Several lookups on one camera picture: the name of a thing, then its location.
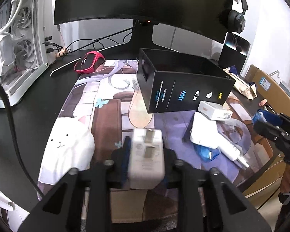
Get white cream tube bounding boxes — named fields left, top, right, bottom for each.
left=217, top=135, right=249, bottom=170

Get black monitor cables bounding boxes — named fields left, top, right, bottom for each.
left=42, top=20, right=138, bottom=54

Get white plug charger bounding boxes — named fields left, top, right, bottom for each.
left=128, top=129, right=164, bottom=190

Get wet wipes pack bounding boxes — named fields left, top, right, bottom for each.
left=224, top=68, right=257, bottom=100

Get white PC case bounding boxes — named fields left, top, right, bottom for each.
left=0, top=0, right=66, bottom=106

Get anime desk mat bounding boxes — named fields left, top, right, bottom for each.
left=37, top=59, right=281, bottom=223

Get blue eye drop bottle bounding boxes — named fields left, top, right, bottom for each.
left=194, top=144, right=221, bottom=162

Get pink lip balm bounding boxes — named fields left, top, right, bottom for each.
left=258, top=98, right=267, bottom=107

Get pink gaming mouse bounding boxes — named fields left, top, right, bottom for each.
left=74, top=51, right=106, bottom=74

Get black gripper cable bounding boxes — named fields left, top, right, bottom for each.
left=0, top=74, right=44, bottom=199

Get black headphones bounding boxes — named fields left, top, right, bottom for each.
left=218, top=0, right=248, bottom=34

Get black cardboard box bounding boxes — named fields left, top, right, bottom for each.
left=137, top=49, right=235, bottom=113

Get white medicine box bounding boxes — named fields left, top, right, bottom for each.
left=197, top=101, right=233, bottom=120

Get black curved monitor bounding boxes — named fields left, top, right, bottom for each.
left=54, top=0, right=232, bottom=43

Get white smartphone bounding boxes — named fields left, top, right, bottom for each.
left=264, top=105, right=279, bottom=115

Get black speaker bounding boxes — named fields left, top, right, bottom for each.
left=218, top=32, right=250, bottom=74

